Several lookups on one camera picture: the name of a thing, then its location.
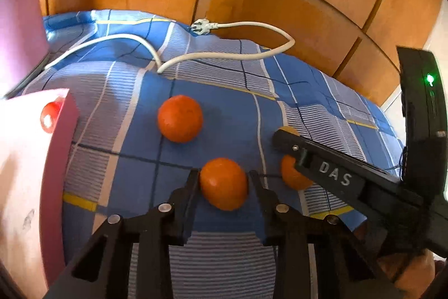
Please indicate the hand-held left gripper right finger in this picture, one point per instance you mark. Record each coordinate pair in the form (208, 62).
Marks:
(260, 211)

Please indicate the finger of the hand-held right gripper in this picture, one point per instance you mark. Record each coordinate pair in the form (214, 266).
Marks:
(332, 173)

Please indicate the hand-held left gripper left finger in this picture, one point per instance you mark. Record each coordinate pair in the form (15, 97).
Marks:
(183, 204)

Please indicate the small orange toy fruit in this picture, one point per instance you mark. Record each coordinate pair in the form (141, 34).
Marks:
(290, 176)

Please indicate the orange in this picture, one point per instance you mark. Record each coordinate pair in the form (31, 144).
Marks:
(180, 119)
(224, 184)

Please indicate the red toy tomato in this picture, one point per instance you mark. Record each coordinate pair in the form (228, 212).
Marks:
(50, 117)

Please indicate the pink-rimmed white tray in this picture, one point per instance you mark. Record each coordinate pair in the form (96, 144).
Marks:
(21, 187)

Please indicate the person's right hand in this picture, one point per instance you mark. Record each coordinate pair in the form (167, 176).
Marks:
(409, 271)

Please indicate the small yellow toy fruit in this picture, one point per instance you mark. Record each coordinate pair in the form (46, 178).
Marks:
(288, 130)

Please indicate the pink electric kettle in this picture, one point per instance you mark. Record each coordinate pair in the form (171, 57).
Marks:
(19, 29)

